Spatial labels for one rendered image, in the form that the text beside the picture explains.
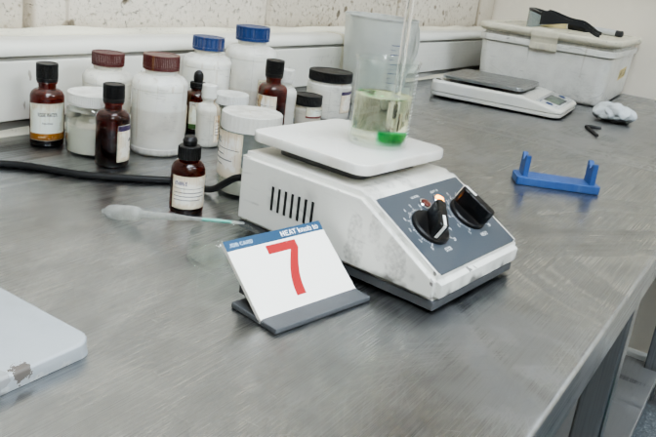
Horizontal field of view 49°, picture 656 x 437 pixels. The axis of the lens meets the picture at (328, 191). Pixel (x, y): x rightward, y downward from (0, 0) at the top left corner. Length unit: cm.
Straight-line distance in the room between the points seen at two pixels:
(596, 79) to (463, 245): 114
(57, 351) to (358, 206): 23
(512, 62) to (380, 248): 121
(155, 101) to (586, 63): 108
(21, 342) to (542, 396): 29
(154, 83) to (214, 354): 42
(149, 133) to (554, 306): 46
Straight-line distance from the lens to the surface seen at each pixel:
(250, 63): 100
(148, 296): 50
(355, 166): 53
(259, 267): 49
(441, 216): 53
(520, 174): 91
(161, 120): 81
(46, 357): 42
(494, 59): 171
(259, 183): 59
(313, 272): 51
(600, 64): 166
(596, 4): 203
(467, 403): 43
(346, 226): 54
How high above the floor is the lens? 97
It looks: 17 degrees down
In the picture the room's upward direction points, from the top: 7 degrees clockwise
